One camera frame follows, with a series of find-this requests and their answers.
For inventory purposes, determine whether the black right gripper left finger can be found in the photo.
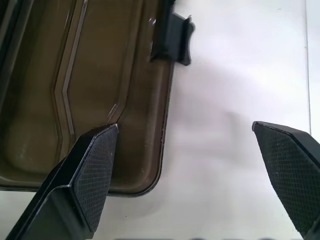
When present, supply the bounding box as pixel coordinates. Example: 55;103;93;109
7;123;119;240

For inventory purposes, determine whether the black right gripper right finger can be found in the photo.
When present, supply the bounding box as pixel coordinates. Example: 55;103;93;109
252;120;320;240

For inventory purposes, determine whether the screwdriver bit case with translucent lid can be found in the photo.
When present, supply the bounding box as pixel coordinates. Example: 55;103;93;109
0;0;196;199

